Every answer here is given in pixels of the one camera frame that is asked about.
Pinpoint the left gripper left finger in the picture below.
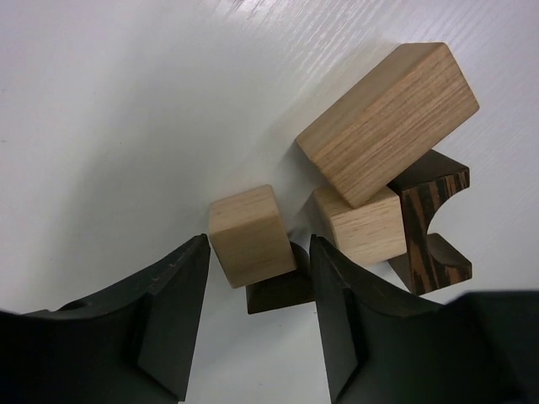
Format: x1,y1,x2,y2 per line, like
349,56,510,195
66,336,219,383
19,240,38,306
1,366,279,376
1,234,211,403

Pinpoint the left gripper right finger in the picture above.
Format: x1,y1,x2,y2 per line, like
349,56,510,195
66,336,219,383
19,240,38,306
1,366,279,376
309,236,538,403

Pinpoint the light wood cube block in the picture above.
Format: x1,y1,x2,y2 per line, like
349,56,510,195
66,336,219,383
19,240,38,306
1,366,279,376
312,187,407,267
209,184,296,289

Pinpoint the long light wood block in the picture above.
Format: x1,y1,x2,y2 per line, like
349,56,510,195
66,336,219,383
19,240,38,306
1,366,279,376
296,42,479,207

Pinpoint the dark wood arch block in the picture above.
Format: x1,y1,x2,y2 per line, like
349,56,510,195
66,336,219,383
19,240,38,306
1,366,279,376
386,149,473,295

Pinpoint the dark wood quarter-round block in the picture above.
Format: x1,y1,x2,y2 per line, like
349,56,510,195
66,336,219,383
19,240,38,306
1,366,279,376
246,242,314,315

